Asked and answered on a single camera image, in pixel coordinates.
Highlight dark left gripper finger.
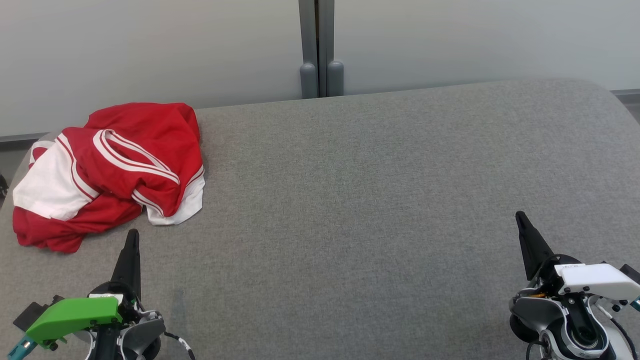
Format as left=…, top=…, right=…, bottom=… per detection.
left=111, top=229, right=142, bottom=301

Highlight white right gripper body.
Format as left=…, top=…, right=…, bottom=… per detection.
left=537, top=254, right=640, bottom=301

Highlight red white striped jersey shirt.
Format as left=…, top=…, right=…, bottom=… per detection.
left=12, top=102, right=206, bottom=226

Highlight grey fabric sofa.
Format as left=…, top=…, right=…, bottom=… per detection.
left=0, top=77, right=640, bottom=360

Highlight grey partition post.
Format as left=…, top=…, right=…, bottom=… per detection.
left=298, top=0, right=319, bottom=99
left=319, top=0, right=345, bottom=98

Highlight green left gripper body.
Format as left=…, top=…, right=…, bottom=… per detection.
left=25, top=281, right=138, bottom=350

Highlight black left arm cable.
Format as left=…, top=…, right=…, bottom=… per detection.
left=164, top=331, right=196, bottom=360

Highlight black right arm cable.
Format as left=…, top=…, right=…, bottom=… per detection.
left=597, top=300, right=640, bottom=360

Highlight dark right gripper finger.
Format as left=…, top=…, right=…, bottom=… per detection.
left=515, top=211, right=556, bottom=282

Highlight red shorts with white trim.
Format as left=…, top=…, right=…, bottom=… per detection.
left=12, top=192, right=146, bottom=254

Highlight teal left cable connector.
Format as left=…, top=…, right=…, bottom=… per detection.
left=7, top=334, right=38, bottom=360

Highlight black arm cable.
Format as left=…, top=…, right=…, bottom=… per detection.
left=164, top=331, right=196, bottom=360
left=597, top=300, right=640, bottom=360

